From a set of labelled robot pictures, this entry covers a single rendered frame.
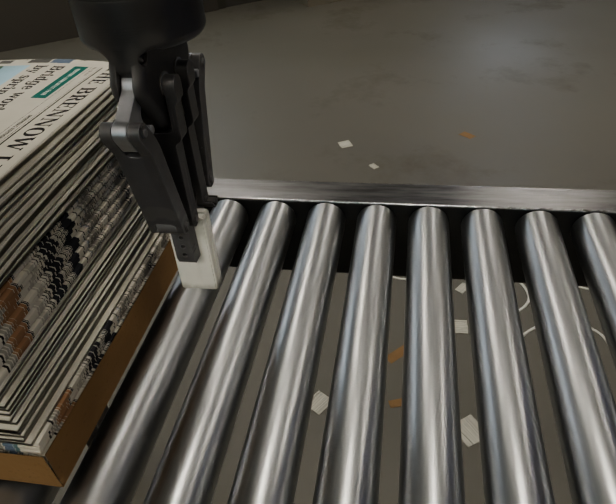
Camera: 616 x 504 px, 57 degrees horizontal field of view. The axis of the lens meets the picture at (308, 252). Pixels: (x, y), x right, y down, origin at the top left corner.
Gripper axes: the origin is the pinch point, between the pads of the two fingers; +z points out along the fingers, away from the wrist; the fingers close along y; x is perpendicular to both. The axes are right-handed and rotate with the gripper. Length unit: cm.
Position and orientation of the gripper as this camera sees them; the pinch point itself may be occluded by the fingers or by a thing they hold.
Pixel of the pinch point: (194, 249)
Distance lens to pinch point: 45.5
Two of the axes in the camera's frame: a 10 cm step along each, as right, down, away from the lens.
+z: 0.6, 7.9, 6.1
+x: 9.9, 0.5, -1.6
